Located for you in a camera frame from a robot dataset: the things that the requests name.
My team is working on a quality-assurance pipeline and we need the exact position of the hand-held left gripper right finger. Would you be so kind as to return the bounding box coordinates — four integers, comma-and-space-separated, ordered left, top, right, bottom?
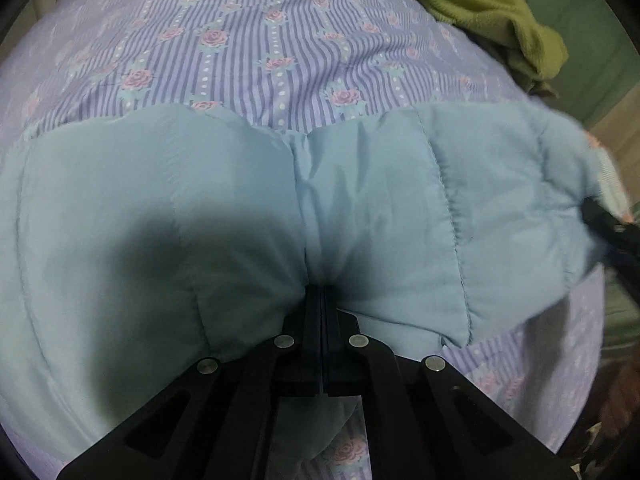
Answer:
324, 285, 577, 480

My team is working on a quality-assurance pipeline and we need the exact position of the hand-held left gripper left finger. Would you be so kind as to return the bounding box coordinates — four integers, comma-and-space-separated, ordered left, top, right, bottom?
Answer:
56, 285, 325, 480

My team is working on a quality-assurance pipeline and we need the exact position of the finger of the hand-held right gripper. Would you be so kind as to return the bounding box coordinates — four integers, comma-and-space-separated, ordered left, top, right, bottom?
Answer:
582, 197, 640, 313

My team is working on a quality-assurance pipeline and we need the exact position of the green fleece garment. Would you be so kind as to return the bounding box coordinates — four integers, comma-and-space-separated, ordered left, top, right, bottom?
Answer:
375, 0, 571, 98

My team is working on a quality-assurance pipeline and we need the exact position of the purple floral striped bed sheet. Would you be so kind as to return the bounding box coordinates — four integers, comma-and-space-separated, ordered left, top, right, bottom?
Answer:
0, 0, 608, 480

